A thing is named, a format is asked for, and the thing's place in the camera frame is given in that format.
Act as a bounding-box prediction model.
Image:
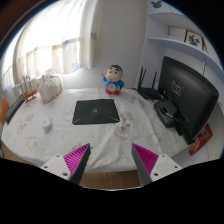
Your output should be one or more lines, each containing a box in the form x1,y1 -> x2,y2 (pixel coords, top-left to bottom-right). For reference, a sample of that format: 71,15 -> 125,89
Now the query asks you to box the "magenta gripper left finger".
41,144 -> 91,184

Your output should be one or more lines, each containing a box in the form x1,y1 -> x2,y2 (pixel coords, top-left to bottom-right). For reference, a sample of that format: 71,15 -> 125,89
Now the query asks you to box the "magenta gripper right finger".
131,144 -> 182,186

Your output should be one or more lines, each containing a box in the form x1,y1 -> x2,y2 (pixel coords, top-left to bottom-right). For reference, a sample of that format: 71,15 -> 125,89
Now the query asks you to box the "white computer mouse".
42,116 -> 52,132

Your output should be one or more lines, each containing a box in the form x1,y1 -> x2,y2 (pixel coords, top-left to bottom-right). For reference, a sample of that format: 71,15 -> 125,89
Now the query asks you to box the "black mouse pad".
72,99 -> 120,125

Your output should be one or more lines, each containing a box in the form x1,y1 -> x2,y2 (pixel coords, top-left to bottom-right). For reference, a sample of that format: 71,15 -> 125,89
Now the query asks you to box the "white patterned tablecloth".
2,88 -> 187,172

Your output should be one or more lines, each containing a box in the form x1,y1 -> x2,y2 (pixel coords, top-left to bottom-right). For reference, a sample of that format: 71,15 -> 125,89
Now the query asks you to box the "red paper card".
189,124 -> 213,156

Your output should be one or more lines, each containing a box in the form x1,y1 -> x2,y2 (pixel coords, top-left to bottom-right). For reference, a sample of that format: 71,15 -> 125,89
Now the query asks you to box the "black wifi router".
137,68 -> 163,100

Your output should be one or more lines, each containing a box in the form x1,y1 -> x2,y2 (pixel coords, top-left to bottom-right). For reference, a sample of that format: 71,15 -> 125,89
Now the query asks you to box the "dark remote control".
5,98 -> 24,123

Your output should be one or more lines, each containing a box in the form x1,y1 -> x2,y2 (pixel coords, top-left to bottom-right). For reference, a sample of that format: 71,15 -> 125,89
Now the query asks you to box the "black computer monitor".
158,56 -> 219,145

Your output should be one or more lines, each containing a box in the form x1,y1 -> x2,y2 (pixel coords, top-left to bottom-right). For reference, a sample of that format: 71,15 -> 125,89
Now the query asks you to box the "cartoon boy figurine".
102,65 -> 124,95

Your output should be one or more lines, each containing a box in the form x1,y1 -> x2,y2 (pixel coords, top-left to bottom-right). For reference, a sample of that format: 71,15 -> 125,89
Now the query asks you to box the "white curtain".
0,0 -> 101,93

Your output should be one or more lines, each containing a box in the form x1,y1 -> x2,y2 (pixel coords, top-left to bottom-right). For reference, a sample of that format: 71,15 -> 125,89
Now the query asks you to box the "framed picture on shelf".
184,30 -> 203,50

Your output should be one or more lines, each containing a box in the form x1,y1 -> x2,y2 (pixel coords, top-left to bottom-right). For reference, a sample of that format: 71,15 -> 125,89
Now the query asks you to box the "white wall shelf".
146,0 -> 224,84

